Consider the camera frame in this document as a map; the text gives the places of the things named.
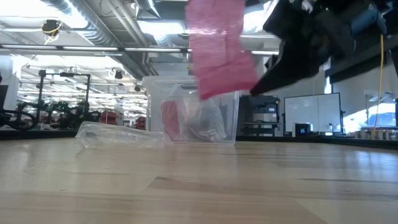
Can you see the black monitor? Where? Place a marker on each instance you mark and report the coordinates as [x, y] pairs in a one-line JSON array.
[[3, 96]]

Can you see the grey bandage roll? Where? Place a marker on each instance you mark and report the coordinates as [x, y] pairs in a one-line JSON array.
[[202, 121]]

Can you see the small device with blue display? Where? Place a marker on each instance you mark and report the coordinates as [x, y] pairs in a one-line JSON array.
[[301, 130]]

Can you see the red storage bin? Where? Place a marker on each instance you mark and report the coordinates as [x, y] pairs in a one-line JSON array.
[[109, 118]]

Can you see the whiteboard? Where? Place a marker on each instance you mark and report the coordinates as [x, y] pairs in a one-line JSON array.
[[311, 112]]

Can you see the black equipment cart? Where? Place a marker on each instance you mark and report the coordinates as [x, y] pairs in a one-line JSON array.
[[261, 105]]

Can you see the black hanging spotlight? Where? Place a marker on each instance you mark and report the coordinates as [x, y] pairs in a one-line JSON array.
[[137, 88], [118, 75]]

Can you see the clear plastic bag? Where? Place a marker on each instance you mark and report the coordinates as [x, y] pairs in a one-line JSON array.
[[118, 135]]

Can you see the black background rig frame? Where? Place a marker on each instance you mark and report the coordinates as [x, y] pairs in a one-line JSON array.
[[40, 93]]

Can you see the clear plastic storage box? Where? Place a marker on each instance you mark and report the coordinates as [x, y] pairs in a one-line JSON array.
[[155, 109]]

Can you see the shelf with small jars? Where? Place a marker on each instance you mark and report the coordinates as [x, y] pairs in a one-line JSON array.
[[376, 134]]

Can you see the pink elastic bandage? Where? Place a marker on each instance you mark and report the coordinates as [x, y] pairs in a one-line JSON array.
[[217, 46]]

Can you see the long ceiling light fixture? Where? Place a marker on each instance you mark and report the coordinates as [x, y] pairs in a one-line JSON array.
[[90, 48]]

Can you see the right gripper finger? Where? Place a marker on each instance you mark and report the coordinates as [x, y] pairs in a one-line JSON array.
[[295, 62]]

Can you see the red bandage roll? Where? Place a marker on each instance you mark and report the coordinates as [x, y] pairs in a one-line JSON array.
[[170, 119]]

